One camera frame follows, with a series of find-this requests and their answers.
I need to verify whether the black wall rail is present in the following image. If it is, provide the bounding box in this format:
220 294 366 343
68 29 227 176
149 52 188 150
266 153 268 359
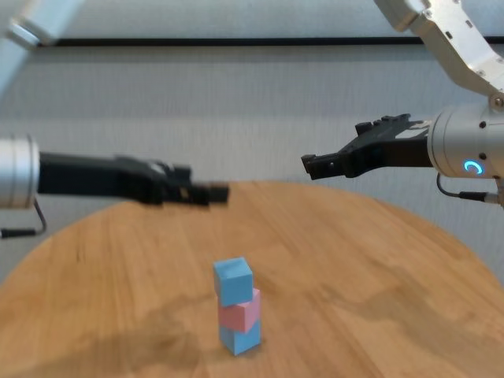
37 37 504 49

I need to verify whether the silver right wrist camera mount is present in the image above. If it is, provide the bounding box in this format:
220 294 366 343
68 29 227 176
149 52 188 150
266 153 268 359
373 0 504 107

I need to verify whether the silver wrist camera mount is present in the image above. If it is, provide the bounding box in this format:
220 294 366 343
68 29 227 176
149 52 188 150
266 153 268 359
373 0 504 107
0 0 86 103

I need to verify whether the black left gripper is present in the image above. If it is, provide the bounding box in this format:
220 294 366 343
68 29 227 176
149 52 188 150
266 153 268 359
37 151 232 209

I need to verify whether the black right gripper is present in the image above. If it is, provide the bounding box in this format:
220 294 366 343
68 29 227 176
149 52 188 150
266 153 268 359
301 113 434 181

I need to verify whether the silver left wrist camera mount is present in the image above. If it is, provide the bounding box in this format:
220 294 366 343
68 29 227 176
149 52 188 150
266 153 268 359
0 0 86 103

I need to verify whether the light blue cube block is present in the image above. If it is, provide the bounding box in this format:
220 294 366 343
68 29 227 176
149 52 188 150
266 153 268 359
219 319 262 355
213 257 254 307

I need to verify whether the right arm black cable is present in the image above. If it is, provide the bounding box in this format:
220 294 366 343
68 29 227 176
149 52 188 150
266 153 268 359
435 172 504 204

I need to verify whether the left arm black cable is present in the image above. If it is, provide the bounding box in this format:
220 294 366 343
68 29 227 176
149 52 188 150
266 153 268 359
0 198 48 239

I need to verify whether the pink cube block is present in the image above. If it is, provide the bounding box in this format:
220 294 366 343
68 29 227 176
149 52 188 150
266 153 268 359
218 287 262 332

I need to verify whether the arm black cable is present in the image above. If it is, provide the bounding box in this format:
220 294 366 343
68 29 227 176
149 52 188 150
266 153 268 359
435 172 504 204
0 198 48 239

